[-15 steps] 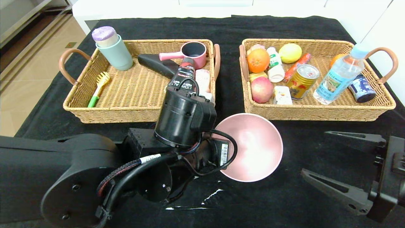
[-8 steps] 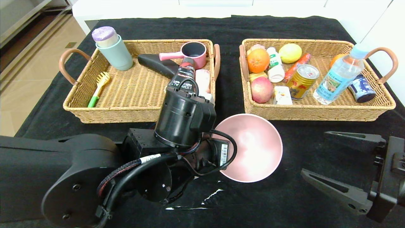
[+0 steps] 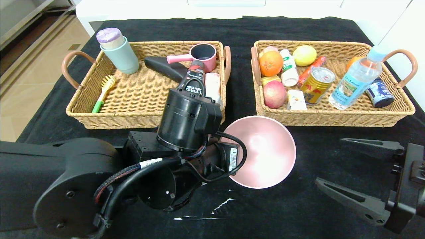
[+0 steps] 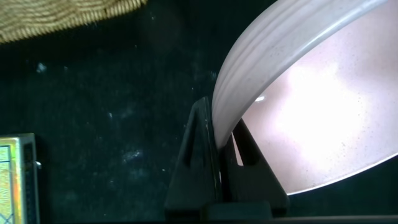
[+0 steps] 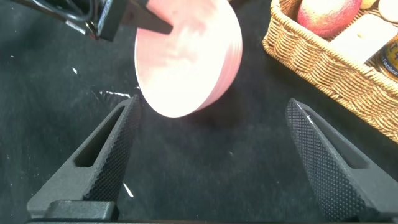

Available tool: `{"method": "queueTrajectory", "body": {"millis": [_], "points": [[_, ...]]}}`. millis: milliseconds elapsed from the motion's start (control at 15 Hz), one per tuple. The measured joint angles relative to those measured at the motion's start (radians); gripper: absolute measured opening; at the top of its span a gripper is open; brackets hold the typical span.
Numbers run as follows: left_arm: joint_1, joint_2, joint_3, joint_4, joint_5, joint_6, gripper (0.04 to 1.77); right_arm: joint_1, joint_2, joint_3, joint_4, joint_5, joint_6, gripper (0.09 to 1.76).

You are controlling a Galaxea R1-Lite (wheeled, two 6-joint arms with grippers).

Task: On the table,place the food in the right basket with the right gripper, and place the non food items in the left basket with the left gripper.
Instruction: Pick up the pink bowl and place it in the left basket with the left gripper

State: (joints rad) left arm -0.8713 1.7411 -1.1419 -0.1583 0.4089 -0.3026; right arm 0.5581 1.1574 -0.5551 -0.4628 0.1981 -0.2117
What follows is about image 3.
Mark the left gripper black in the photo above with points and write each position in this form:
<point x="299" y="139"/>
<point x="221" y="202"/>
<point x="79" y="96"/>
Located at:
<point x="232" y="159"/>

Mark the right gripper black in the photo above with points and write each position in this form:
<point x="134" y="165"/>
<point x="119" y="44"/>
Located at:
<point x="405" y="181"/>

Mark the pink bowl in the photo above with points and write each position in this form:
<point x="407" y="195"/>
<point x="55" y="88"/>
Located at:
<point x="265" y="149"/>

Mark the red peach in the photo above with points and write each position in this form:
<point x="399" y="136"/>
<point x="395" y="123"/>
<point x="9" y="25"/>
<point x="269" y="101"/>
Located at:
<point x="275" y="94"/>

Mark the white box green label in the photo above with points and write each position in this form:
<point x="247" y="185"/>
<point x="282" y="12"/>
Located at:
<point x="296" y="99"/>

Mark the gold drink can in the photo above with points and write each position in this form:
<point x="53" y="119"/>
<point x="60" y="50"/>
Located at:
<point x="317" y="86"/>

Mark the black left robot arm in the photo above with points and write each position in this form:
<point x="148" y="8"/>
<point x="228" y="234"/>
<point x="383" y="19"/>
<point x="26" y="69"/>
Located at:
<point x="66" y="172"/>

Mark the clear plastic film scrap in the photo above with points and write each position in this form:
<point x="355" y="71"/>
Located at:
<point x="225" y="202"/>

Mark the small pink bottle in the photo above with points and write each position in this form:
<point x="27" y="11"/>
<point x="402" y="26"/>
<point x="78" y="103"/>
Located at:
<point x="212" y="83"/>

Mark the black table cloth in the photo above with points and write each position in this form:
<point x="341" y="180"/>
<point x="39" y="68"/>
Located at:
<point x="298" y="205"/>

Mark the dark blue round jar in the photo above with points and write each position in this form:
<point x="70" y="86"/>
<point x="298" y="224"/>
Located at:
<point x="380" y="94"/>

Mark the small yellow pudding cup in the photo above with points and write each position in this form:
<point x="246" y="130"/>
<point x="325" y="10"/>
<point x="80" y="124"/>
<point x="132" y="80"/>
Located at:
<point x="269" y="79"/>

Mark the black L'Oreal tube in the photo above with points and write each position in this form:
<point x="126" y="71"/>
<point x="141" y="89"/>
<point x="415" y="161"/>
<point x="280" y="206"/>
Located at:
<point x="194" y="78"/>

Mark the clear water bottle blue cap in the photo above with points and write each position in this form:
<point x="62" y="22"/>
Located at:
<point x="355" y="81"/>

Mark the white yogurt drink bottle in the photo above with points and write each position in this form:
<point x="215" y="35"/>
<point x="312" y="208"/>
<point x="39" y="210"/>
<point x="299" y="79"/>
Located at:
<point x="289" y="73"/>

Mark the orange fruit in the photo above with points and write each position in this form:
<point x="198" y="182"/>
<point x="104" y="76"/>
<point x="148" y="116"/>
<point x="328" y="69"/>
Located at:
<point x="353" y="63"/>
<point x="270" y="63"/>

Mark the small pink fruit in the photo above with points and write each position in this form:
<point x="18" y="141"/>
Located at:
<point x="270" y="49"/>

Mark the black plastic tool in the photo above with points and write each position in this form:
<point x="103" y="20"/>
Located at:
<point x="162" y="65"/>

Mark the yellow lemon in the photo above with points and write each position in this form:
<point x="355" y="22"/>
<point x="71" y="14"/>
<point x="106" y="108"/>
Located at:
<point x="303" y="55"/>

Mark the red wrapped sausage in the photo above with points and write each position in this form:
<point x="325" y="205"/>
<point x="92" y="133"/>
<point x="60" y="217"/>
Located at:
<point x="315" y="63"/>

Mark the yellow green dish brush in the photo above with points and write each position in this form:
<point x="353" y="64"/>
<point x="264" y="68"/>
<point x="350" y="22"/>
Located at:
<point x="107" y="83"/>

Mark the teal plastic cup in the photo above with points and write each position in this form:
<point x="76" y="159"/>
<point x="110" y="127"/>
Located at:
<point x="123" y="59"/>

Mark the white low bench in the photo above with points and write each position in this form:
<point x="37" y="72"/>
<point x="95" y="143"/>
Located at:
<point x="149" y="10"/>

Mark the purple capped beige container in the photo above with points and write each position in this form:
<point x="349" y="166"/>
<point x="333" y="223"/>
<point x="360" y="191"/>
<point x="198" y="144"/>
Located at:
<point x="109" y="36"/>

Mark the grey low shelf unit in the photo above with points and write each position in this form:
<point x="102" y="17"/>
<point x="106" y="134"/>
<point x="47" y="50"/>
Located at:
<point x="20" y="20"/>

